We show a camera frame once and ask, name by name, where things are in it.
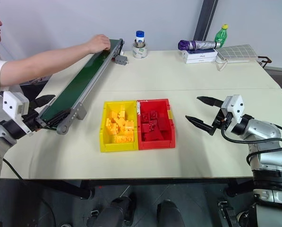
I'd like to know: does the yellow toy brick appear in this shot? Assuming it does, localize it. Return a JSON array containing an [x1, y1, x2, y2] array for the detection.
[[114, 134, 135, 144], [124, 120, 135, 132], [108, 109, 128, 119], [114, 116, 127, 133], [104, 117, 119, 136]]

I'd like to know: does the white cord loop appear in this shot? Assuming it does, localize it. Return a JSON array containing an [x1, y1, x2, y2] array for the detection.
[[215, 59, 228, 72]]

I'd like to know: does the folded grey purple umbrella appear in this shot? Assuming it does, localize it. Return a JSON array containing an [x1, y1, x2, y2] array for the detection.
[[178, 39, 221, 51]]

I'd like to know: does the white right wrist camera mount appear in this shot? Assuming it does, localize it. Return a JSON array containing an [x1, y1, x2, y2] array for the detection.
[[221, 94, 245, 124]]

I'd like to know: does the green conveyor belt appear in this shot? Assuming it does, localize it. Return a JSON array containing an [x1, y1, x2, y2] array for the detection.
[[38, 38, 126, 136]]

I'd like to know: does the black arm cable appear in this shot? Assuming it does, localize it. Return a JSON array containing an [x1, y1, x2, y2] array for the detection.
[[2, 157, 26, 182], [220, 122, 282, 171]]

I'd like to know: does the dark grey slanted beam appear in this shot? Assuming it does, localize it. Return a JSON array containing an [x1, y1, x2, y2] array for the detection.
[[193, 0, 219, 42]]

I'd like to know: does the white bottle blue cap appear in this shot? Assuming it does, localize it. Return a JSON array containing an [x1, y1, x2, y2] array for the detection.
[[135, 30, 145, 48]]

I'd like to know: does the black table frame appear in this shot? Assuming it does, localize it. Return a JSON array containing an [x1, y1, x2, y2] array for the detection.
[[0, 177, 258, 200]]

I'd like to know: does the grey metal block with holes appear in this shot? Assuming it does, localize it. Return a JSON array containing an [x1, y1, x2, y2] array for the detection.
[[114, 54, 129, 66]]

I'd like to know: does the dark rounded shape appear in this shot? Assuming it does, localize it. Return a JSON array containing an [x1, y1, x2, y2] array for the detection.
[[156, 199, 186, 227], [93, 192, 138, 227]]

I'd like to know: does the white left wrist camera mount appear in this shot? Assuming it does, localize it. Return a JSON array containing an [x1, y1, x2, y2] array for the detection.
[[2, 91, 30, 121]]

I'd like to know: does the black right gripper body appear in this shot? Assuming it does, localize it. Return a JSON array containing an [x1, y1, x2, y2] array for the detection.
[[212, 107, 233, 134]]

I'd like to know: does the yellow plastic bin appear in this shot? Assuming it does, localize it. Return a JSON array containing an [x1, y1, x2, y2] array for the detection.
[[99, 100, 140, 153]]

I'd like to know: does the white flat phone box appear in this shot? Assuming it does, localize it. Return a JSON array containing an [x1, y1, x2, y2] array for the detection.
[[184, 56, 218, 65], [180, 48, 219, 60]]

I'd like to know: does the checkered white pouch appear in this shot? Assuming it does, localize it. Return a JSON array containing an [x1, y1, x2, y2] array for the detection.
[[215, 44, 259, 63]]

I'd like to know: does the red black metal bracket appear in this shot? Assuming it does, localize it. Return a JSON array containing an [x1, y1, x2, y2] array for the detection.
[[257, 55, 273, 70]]

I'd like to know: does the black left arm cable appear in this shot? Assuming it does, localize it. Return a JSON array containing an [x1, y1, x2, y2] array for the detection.
[[2, 157, 26, 182]]

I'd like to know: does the white tape roll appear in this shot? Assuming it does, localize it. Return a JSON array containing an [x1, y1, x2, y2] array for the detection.
[[132, 42, 149, 59]]

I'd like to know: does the red plastic bin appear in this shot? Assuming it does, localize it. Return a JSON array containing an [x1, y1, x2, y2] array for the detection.
[[136, 98, 177, 151]]

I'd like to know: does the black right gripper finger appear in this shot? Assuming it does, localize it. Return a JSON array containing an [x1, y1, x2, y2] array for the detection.
[[185, 114, 215, 136], [196, 95, 224, 109]]

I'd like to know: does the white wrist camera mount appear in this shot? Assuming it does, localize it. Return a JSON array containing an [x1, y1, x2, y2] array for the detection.
[[221, 94, 245, 124], [2, 91, 30, 121]]

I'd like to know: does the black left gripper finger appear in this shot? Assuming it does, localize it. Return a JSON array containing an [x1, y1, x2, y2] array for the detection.
[[37, 110, 70, 129], [33, 95, 56, 108]]

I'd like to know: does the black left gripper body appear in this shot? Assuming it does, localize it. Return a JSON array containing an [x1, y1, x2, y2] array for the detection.
[[22, 109, 46, 135]]

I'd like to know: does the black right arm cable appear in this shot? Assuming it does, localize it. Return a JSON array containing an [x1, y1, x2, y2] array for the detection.
[[220, 122, 282, 171]]

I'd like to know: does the person's bare hand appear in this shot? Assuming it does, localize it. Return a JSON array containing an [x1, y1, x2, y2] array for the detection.
[[87, 34, 111, 54]]

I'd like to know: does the green plastic bottle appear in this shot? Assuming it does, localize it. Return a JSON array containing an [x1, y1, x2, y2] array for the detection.
[[214, 24, 230, 48]]

